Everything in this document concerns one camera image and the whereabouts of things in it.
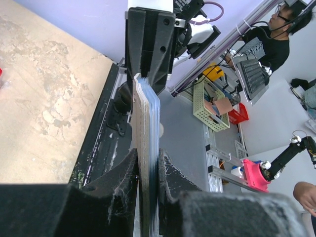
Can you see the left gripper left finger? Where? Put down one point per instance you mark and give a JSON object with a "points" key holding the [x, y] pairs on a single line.
{"points": [[103, 208]]}

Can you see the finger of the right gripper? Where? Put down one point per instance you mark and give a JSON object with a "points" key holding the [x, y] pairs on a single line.
{"points": [[148, 45]]}

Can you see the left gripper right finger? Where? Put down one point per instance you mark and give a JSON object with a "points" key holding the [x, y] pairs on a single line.
{"points": [[187, 211]]}

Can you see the grey card holder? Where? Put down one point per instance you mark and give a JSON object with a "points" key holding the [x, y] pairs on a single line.
{"points": [[145, 138]]}

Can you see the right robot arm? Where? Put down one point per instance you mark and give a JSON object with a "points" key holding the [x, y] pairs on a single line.
{"points": [[193, 32]]}

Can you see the bystander hand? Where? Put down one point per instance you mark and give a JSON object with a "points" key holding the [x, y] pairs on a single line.
{"points": [[305, 194]]}

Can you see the green perforated basket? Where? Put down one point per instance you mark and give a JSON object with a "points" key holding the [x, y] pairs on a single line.
{"points": [[210, 105]]}

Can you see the pink based small robot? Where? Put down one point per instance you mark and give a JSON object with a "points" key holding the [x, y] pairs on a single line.
{"points": [[260, 175]]}

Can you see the black keyboard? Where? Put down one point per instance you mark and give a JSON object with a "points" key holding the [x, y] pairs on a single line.
{"points": [[253, 76]]}

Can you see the small red basket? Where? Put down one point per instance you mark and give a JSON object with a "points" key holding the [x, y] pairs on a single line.
{"points": [[238, 114]]}

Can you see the person in black shirt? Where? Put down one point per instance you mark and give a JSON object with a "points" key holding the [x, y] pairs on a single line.
{"points": [[272, 41]]}

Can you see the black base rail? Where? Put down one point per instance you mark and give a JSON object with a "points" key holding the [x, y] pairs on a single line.
{"points": [[108, 138]]}

